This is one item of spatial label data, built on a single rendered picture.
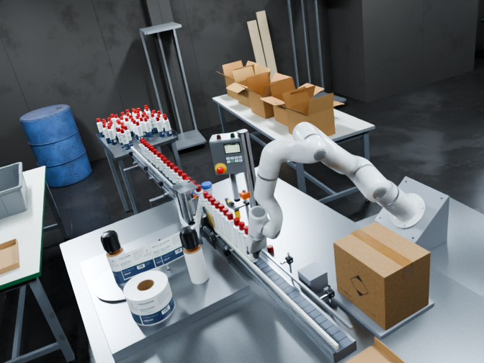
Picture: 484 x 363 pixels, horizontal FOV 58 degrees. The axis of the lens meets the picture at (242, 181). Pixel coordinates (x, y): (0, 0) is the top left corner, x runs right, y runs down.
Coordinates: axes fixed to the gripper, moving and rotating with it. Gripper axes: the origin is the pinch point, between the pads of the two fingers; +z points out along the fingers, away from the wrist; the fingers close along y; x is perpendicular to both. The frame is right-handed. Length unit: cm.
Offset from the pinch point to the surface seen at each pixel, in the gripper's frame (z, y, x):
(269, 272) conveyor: 2.9, -1.4, 10.8
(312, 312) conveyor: -9.0, -1.3, 43.2
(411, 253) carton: -38, -37, 53
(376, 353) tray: -14, -10, 71
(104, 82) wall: 152, -34, -449
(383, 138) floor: 163, -298, -171
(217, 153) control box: -35, -2, -41
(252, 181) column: -19.7, -14.7, -28.4
